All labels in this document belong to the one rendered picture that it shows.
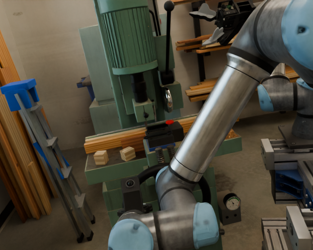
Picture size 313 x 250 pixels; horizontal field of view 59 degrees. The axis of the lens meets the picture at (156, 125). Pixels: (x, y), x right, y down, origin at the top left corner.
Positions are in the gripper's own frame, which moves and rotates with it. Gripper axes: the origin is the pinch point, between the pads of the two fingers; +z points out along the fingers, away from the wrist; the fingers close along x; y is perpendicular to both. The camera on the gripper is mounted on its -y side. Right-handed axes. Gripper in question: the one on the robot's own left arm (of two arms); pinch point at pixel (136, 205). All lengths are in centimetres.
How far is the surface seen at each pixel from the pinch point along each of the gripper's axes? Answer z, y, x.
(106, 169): 19.7, -12.1, -10.1
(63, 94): 248, -117, -82
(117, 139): 31.2, -23.9, -5.1
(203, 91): 205, -81, 78
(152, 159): 9.6, -12.4, 6.9
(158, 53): 34, -59, 18
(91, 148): 31.5, -22.2, -16.6
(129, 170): 21.0, -10.4, -1.9
